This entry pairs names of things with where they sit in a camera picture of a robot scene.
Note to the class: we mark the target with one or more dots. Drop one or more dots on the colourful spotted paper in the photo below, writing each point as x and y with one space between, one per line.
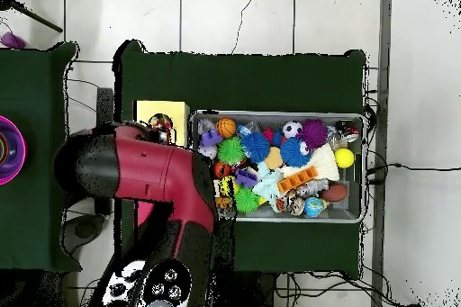
160 120

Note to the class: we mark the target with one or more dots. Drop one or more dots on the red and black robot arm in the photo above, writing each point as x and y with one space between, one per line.
151 170

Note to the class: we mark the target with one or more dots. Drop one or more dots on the wooden box with three holes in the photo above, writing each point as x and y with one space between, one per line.
180 112

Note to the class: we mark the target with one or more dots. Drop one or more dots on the green puffer ball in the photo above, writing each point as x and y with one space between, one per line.
231 150

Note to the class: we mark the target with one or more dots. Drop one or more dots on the lavender building block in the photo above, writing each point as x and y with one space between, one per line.
210 138

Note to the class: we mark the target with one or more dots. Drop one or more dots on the orange basketball toy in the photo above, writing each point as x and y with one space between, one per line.
226 127

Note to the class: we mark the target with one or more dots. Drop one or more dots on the blue puffer ball with eye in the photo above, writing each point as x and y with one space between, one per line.
293 154

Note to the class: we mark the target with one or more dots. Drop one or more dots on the black and white soccer ball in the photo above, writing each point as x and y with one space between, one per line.
292 129

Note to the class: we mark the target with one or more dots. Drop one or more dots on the long orange building block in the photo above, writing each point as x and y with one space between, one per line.
297 179

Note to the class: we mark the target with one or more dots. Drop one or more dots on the dark green table cloth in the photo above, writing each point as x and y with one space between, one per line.
252 83
36 87

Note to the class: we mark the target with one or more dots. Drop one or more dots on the purple spiky ball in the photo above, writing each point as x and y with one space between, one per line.
312 134

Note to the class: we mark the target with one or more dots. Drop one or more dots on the brown toy football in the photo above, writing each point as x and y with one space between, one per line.
335 192

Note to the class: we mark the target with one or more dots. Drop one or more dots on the purple and pink bowl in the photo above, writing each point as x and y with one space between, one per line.
18 163

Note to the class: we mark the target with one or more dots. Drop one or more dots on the black tripod leg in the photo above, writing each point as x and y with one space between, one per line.
36 19

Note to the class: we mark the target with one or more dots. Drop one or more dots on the small purple object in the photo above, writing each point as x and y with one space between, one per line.
12 40

